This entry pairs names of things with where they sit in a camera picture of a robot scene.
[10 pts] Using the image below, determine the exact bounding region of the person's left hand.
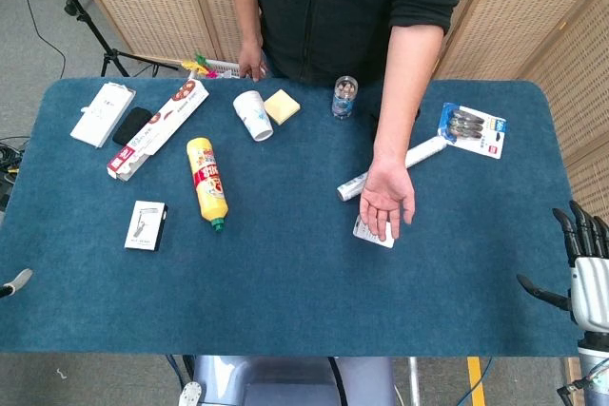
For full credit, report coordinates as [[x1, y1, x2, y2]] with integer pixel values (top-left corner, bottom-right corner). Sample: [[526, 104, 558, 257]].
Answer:
[[359, 156, 417, 242]]

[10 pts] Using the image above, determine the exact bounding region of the robot right five-finger hand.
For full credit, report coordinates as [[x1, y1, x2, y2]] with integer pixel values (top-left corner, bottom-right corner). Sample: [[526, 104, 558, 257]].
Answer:
[[516, 200, 609, 331]]

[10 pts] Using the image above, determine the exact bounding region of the person's right hand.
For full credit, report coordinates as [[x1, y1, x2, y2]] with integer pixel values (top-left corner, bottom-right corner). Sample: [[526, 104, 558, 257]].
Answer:
[[237, 39, 269, 84]]

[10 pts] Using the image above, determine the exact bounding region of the white card case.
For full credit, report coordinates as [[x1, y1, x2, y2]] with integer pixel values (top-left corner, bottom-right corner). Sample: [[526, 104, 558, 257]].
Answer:
[[352, 214, 396, 250]]

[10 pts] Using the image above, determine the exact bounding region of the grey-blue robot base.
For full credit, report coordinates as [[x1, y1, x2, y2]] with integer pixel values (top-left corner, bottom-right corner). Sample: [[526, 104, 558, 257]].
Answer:
[[178, 355, 399, 406]]

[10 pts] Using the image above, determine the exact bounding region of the person's left forearm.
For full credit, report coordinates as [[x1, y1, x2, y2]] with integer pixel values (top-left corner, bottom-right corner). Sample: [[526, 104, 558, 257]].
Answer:
[[373, 23, 446, 170]]

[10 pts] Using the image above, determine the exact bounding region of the person's dark jacket torso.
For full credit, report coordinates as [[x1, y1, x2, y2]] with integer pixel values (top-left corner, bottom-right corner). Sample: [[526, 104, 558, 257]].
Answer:
[[254, 0, 486, 89]]

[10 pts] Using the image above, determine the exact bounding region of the colourful feather toy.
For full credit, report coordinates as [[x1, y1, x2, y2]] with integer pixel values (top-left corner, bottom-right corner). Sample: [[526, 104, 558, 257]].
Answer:
[[180, 52, 219, 79]]

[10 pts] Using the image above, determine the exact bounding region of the white paper cup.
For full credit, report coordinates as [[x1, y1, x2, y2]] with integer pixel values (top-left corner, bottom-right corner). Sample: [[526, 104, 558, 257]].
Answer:
[[232, 89, 275, 143]]

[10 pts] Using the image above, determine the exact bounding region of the yellow sticky note pad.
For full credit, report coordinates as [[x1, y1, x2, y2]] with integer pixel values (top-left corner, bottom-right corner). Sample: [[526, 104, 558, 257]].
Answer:
[[263, 88, 302, 126]]

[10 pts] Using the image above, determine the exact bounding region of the long white tube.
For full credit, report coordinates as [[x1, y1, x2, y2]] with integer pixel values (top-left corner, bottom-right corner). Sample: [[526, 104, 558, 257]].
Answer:
[[336, 135, 449, 203]]

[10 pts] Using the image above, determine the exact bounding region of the clear jar of pencils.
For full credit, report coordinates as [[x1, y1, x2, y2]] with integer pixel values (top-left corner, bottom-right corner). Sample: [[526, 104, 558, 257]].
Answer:
[[330, 75, 360, 120]]

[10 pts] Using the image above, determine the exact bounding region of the perforated wooden folding screen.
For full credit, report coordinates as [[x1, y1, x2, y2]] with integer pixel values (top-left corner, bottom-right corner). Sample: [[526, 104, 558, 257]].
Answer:
[[430, 0, 609, 224], [62, 0, 261, 68]]

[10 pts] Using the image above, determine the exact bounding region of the blue pen blister pack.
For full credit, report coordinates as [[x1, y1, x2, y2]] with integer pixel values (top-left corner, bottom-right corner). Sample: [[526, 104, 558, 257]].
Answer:
[[436, 102, 510, 161]]

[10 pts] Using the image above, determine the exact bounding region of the long red white box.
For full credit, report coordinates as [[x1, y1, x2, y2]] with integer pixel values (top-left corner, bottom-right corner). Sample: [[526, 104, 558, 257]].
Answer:
[[106, 78, 211, 184]]

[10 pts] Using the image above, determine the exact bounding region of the yellow squeeze bottle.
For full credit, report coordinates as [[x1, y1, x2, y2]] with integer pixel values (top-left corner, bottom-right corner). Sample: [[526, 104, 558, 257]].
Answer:
[[186, 137, 230, 234]]

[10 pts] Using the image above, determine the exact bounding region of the black oval case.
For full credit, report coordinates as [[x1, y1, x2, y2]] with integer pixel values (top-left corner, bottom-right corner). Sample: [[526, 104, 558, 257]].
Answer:
[[111, 106, 154, 147]]

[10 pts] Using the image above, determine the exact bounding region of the blue felt table mat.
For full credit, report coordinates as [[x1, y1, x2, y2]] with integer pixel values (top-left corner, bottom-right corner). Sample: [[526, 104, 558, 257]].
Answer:
[[0, 76, 584, 358]]

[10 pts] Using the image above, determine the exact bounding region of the flat white box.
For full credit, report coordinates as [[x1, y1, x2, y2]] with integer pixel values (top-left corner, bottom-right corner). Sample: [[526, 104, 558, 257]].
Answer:
[[69, 82, 137, 149]]

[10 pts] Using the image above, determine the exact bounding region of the black tripod stand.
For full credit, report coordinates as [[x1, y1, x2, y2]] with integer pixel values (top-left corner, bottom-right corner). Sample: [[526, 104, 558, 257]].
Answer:
[[36, 0, 180, 78]]

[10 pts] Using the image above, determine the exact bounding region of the small white black box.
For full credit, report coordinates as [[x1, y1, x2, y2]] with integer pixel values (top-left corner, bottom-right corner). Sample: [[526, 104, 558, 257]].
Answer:
[[123, 200, 169, 253]]

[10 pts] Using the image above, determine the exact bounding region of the white wire basket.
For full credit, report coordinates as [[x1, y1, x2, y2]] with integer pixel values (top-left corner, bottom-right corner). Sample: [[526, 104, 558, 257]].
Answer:
[[187, 57, 242, 80]]

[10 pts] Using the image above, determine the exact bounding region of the bundle of cables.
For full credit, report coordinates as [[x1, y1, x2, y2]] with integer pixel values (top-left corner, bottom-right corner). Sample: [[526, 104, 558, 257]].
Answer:
[[0, 135, 30, 175]]

